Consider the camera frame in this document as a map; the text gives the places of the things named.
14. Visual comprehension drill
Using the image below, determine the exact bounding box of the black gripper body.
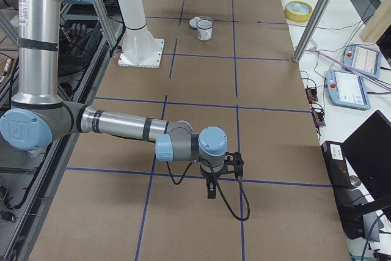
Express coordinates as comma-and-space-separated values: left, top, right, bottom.
202, 172, 216, 185

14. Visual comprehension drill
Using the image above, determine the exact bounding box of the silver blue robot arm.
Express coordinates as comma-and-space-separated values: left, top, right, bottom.
1, 0, 228, 198

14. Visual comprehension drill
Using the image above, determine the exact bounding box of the orange black connector near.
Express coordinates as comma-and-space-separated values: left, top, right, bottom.
312, 109, 326, 128

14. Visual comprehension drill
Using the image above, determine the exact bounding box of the orange black connector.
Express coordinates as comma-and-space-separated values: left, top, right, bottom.
305, 87, 318, 104
312, 109, 326, 128

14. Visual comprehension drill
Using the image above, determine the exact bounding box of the orange black connector far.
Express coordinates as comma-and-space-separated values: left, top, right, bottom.
305, 87, 318, 104

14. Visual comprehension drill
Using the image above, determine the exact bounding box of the black computer box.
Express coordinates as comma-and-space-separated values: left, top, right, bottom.
321, 141, 380, 242

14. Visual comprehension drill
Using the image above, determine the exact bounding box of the white enamel mug blue rim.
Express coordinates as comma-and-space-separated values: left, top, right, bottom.
197, 27, 213, 41

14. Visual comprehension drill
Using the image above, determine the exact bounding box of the white ceramic lid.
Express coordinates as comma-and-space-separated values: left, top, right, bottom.
189, 17, 199, 29

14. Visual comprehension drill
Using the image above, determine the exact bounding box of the black monitor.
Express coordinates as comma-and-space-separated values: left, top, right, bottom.
342, 110, 390, 200

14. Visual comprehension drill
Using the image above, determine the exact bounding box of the near blue teach pendant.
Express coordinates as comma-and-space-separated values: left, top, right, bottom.
326, 70, 371, 110

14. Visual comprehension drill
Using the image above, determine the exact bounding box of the blue teach pendant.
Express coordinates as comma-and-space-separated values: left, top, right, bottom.
326, 70, 371, 110
343, 44, 381, 78

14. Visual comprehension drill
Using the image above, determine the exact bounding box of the thin metal rod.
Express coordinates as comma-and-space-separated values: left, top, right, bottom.
310, 48, 391, 92

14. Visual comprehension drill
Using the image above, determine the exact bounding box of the yellow tape roll with plate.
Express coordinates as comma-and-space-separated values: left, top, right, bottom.
284, 0, 313, 24

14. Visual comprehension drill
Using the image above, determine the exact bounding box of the far blue teach pendant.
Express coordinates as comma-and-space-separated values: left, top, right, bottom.
343, 44, 381, 78

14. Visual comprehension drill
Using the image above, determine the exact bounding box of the wooden board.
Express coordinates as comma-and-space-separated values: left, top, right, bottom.
360, 0, 391, 43

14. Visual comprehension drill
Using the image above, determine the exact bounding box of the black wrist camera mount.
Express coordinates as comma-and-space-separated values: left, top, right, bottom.
222, 152, 244, 180

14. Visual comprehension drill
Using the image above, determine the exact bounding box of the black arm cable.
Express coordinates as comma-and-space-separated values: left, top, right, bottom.
166, 160, 251, 221

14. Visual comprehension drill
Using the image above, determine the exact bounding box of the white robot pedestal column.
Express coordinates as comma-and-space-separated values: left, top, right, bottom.
118, 0, 164, 68

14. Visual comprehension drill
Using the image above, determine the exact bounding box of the aluminium frame post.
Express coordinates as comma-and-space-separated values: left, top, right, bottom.
293, 0, 330, 63

